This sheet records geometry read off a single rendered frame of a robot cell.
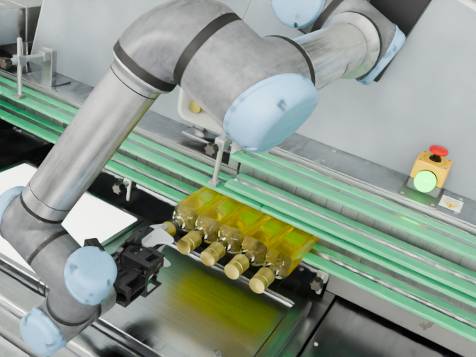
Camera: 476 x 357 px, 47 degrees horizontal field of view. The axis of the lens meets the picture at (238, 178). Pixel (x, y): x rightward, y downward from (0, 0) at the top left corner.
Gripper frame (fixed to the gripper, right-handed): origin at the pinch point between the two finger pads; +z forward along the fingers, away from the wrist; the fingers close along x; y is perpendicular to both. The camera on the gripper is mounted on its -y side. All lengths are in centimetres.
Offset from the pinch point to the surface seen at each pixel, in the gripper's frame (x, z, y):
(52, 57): 16, 31, -62
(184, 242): 1.0, 0.3, 5.9
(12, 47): 9, 42, -91
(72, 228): -12.2, 3.1, -26.6
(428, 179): 19, 31, 44
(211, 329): -13.2, -3.4, 17.0
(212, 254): 1.1, 0.5, 12.5
